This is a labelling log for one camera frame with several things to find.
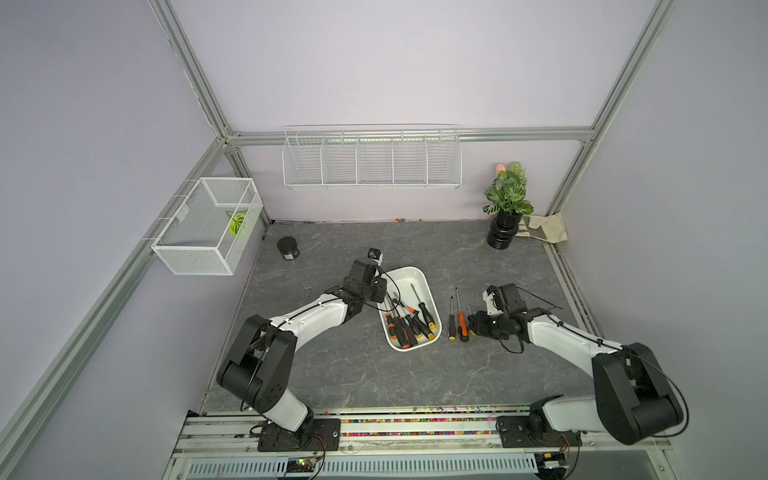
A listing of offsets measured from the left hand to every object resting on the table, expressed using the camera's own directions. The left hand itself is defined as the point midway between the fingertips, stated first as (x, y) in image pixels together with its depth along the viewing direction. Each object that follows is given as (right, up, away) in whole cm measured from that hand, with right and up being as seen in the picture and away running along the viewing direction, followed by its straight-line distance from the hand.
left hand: (379, 282), depth 91 cm
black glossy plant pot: (+44, +17, +16) cm, 50 cm away
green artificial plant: (+40, +28, 0) cm, 49 cm away
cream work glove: (+68, +19, +27) cm, 75 cm away
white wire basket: (-47, +15, -9) cm, 50 cm away
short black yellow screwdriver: (+13, -12, 0) cm, 18 cm away
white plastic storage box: (+9, -10, 0) cm, 13 cm away
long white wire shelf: (-2, +41, +7) cm, 42 cm away
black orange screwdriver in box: (+6, -13, -4) cm, 15 cm away
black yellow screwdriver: (+23, -13, 0) cm, 26 cm away
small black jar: (-35, +11, +17) cm, 40 cm away
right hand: (+29, -13, 0) cm, 32 cm away
